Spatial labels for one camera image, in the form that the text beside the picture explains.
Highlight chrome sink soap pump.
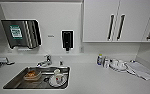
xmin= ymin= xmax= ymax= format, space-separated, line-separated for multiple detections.
xmin=58 ymin=59 xmax=64 ymax=67

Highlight blue dish soap bottle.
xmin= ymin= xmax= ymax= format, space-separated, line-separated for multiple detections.
xmin=96 ymin=53 xmax=104 ymax=66

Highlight chrome sink faucet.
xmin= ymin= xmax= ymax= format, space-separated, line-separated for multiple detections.
xmin=36 ymin=54 xmax=53 ymax=67

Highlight small white bottle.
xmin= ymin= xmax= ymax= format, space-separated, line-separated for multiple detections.
xmin=102 ymin=57 xmax=110 ymax=68

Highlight white patterned cup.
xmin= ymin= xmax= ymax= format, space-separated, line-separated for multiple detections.
xmin=48 ymin=68 xmax=67 ymax=86

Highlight white jug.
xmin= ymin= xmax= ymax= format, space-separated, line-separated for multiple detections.
xmin=109 ymin=58 xmax=129 ymax=71

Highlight orange bowl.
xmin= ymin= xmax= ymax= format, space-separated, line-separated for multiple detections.
xmin=23 ymin=69 xmax=43 ymax=82

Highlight black paper towel dispenser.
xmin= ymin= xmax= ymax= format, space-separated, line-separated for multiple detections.
xmin=0 ymin=18 xmax=44 ymax=51

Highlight stainless steel sink basin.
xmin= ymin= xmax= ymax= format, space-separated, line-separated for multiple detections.
xmin=2 ymin=65 xmax=72 ymax=90

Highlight white wall outlet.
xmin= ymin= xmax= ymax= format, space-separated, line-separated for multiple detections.
xmin=79 ymin=45 xmax=85 ymax=53

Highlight black wall soap dispenser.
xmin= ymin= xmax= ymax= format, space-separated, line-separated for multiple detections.
xmin=60 ymin=29 xmax=75 ymax=52

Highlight small white wall label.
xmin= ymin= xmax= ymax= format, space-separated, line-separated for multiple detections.
xmin=46 ymin=33 xmax=55 ymax=39

